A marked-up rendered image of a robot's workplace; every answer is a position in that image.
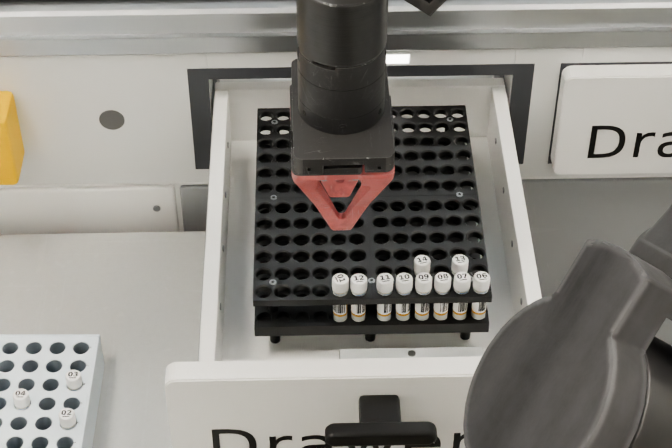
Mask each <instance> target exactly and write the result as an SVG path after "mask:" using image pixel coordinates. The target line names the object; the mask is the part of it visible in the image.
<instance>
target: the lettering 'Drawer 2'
mask: <svg viewBox="0 0 672 448"><path fill-rule="evenodd" d="M598 130H613V131H615V132H617V133H618V135H619V144H618V146H617V148H616V149H615V150H614V151H612V152H610V153H606V154H594V149H595V143H596V137H597V131H598ZM655 134H656V132H650V133H646V134H644V135H643V136H642V133H637V136H636V142H635V147H634V153H633V157H638V154H639V149H640V144H641V141H642V140H643V139H644V138H645V137H649V136H654V137H655ZM624 144H625V133H624V131H623V130H622V129H620V128H618V127H615V126H592V131H591V138H590V144H589V150H588V157H587V158H605V157H611V156H614V155H616V154H618V153H619V152H620V151H621V150H622V149H623V147H624ZM668 145H672V141H670V142H665V143H662V144H661V145H660V146H659V147H658V150H657V152H658V154H659V156H661V157H672V153H671V154H666V153H664V152H663V148H664V147H665V146H668Z"/></svg>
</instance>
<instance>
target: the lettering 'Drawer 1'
mask: <svg viewBox="0 0 672 448"><path fill-rule="evenodd" d="M219 434H239V435H242V436H244V437H245V438H246V439H247V440H248V442H249V448H257V443H256V440H255V438H254V436H253V435H251V434H250V433H248V432H246V431H242V430H235V429H215V430H212V441H213V448H220V439H219ZM460 435H461V433H454V440H453V448H459V446H460V442H461V440H462V439H463V438H464V434H463V435H462V436H460ZM310 439H319V440H323V441H324V442H325V444H320V445H308V446H304V447H302V448H332V446H330V445H328V444H327V443H326V441H325V436H321V435H310V436H304V437H302V441H305V440H310ZM283 440H292V436H282V437H280V438H278V439H277V440H276V436H274V437H269V441H270V448H276V446H277V444H278V443H279V442H280V441H283ZM411 447H441V442H440V439H439V438H438V437H437V440H436V441H435V442H434V443H432V444H430V445H405V448H411Z"/></svg>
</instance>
